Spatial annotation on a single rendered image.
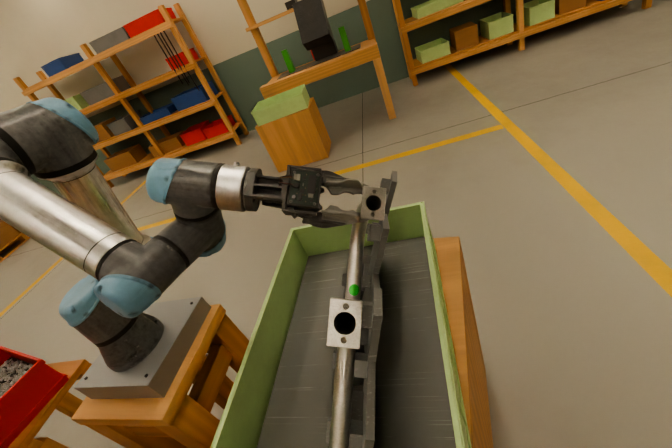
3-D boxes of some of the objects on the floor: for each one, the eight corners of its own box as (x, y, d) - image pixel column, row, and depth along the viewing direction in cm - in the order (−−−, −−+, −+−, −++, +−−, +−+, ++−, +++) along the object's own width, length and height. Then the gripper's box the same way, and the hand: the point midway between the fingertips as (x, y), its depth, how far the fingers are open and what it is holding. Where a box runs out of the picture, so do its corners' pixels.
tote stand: (370, 358, 156) (309, 246, 116) (485, 368, 135) (458, 235, 95) (336, 560, 104) (205, 485, 64) (513, 627, 83) (480, 577, 43)
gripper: (237, 219, 45) (382, 234, 46) (248, 148, 47) (387, 163, 48) (250, 224, 54) (372, 237, 54) (259, 163, 56) (377, 176, 56)
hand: (369, 204), depth 54 cm, fingers closed on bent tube, 3 cm apart
